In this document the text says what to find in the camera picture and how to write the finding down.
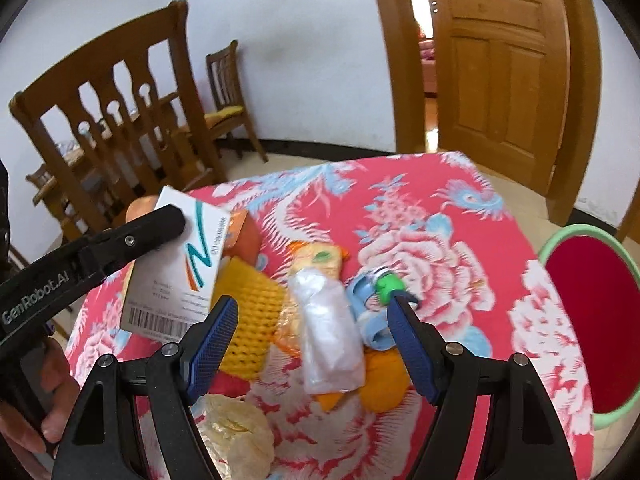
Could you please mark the small wooden chair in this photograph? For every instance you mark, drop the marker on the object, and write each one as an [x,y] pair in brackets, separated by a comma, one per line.
[227,75]

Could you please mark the crumpled pale yellow wrapper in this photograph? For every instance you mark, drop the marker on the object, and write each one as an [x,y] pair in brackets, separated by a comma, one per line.
[235,435]

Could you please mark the white cardboard box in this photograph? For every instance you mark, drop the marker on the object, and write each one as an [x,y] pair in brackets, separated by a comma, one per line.
[170,280]

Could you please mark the blue plastic tube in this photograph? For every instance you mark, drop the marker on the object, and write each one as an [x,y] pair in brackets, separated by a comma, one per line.
[372,330]

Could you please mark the white plastic wrapper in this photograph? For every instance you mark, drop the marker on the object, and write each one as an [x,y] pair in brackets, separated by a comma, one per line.
[325,340]

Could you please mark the green capped small bottle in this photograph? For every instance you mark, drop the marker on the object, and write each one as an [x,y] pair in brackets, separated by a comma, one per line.
[387,290]

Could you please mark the orange rounded item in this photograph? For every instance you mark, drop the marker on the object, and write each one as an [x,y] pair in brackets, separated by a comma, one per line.
[245,242]

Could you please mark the wooden furniture post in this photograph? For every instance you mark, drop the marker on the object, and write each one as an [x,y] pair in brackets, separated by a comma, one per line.
[630,220]

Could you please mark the wooden panel door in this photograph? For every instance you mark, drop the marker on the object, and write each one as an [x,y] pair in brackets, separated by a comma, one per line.
[500,85]

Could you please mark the red basin with green rim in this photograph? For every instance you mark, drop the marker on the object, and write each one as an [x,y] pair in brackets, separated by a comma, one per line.
[590,320]

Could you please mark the large wooden chair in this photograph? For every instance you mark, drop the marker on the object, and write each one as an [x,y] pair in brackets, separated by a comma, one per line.
[175,85]

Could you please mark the yellow seat cushion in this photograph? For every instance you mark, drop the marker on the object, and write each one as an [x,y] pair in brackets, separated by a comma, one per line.
[222,116]

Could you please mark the pink sofa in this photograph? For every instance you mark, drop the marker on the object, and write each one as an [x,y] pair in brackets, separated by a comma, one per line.
[429,67]

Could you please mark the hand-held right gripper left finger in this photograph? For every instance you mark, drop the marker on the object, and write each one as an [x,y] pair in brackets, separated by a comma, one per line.
[212,345]

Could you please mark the orange biscuit packet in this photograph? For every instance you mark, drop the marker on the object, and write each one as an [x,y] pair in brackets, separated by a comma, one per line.
[320,260]

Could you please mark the red floral tablecloth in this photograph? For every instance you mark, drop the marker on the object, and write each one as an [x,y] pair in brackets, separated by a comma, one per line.
[450,260]

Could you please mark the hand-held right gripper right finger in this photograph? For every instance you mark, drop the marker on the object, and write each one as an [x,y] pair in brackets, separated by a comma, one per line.
[410,345]

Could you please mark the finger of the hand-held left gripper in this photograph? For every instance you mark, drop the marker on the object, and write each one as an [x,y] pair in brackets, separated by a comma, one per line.
[140,235]

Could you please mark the yellow foam fruit net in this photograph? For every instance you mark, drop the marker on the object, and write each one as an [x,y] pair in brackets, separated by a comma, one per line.
[250,310]

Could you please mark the large orange peel piece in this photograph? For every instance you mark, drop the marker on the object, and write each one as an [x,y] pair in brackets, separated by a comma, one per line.
[382,380]

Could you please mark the person's left hand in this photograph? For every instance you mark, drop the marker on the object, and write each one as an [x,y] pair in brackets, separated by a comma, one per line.
[60,385]

